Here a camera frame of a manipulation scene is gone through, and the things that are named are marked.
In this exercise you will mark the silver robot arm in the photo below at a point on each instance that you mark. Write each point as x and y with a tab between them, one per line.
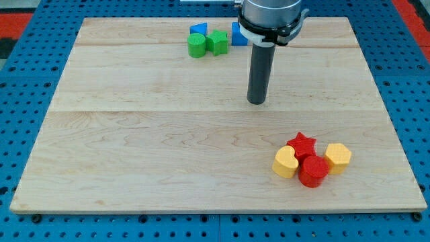
271	13

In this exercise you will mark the yellow hexagon block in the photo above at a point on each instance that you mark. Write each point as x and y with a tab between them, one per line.
338	157

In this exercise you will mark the green star block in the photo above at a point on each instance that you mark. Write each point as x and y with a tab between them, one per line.
217	42

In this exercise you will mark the red star block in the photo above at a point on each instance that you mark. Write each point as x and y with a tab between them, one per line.
304	146

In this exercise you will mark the blue cube block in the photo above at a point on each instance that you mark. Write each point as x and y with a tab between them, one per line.
237	39

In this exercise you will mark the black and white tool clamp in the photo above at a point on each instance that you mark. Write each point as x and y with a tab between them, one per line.
267	37

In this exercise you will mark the green cylinder block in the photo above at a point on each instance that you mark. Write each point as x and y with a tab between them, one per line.
196	44

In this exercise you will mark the blue triangle block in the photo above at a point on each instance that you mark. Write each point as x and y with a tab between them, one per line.
200	28

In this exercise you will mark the red cylinder block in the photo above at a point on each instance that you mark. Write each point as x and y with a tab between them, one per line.
313	171

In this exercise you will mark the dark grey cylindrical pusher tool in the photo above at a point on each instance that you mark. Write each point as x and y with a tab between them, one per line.
259	74

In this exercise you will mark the light wooden board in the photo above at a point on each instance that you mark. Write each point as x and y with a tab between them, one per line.
137	126

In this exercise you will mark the yellow heart block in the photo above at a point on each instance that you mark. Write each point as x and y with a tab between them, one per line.
285	163

